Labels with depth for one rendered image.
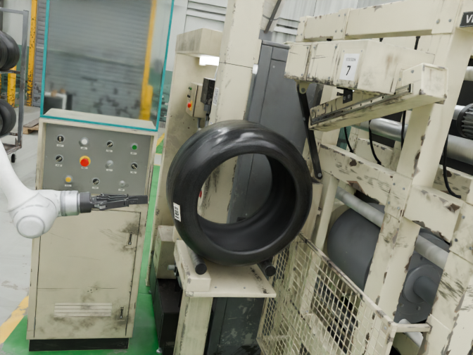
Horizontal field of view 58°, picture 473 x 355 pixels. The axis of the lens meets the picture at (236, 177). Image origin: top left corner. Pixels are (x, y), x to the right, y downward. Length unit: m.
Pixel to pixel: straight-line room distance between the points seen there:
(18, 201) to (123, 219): 0.93
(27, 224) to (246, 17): 1.14
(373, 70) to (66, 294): 1.87
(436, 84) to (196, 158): 0.79
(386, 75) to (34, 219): 1.14
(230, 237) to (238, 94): 0.62
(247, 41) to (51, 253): 1.42
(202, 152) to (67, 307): 1.34
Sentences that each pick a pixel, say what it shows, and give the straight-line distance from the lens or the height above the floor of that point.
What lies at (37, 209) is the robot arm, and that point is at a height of 1.13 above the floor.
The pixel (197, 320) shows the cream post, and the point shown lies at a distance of 2.19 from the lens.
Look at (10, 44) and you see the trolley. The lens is 5.89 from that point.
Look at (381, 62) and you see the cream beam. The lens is 1.38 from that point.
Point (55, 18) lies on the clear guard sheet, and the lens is 2.18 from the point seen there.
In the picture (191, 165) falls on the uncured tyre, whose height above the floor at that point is 1.29.
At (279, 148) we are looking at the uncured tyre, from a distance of 1.54.
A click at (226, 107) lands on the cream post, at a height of 1.48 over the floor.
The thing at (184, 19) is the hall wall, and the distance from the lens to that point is 10.72.
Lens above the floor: 1.62
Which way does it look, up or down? 14 degrees down
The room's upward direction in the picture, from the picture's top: 10 degrees clockwise
